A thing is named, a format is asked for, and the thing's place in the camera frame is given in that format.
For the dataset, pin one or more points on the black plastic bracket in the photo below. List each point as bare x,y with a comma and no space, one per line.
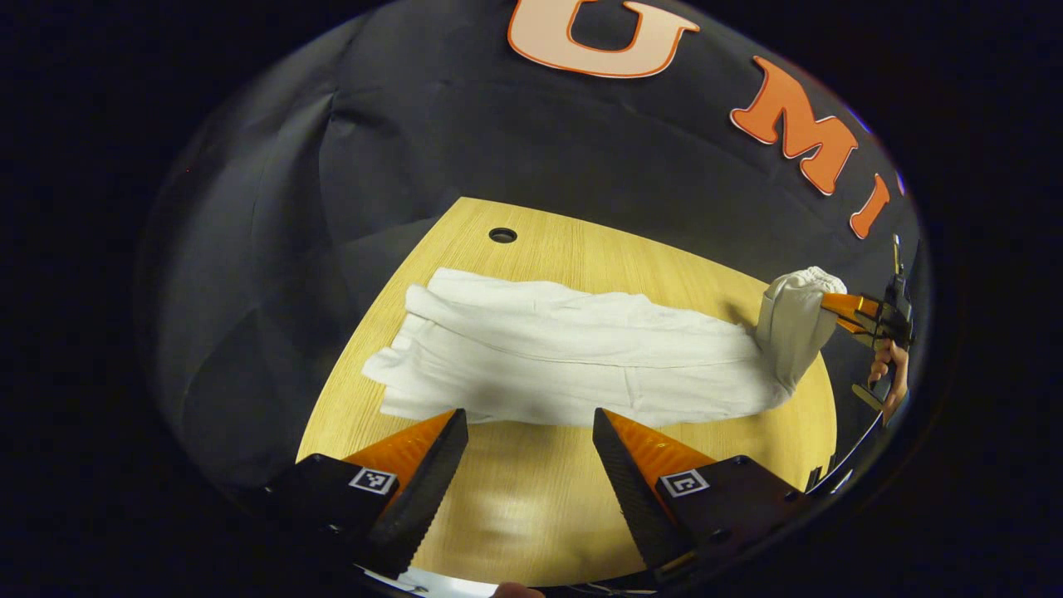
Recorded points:
818,480

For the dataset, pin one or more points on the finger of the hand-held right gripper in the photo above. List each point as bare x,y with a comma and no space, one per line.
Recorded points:
851,305
868,334

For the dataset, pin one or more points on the white jeans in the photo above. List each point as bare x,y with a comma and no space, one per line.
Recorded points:
581,357

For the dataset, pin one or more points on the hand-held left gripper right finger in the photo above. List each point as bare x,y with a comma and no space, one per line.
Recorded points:
635,490

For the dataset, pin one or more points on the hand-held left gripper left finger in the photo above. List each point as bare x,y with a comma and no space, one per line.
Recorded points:
423,490

